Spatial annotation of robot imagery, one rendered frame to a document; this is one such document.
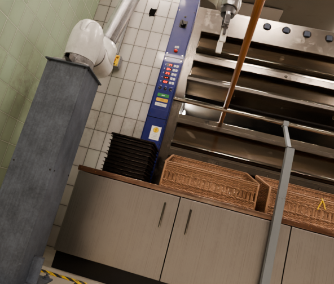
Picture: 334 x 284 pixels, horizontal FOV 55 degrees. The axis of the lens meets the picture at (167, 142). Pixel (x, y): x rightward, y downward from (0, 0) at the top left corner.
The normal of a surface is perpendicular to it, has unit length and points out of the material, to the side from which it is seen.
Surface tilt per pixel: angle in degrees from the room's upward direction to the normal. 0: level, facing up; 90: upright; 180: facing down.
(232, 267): 90
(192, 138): 70
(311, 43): 90
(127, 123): 90
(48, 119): 90
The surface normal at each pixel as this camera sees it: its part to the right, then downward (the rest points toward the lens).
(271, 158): 0.02, -0.53
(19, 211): -0.05, -0.22
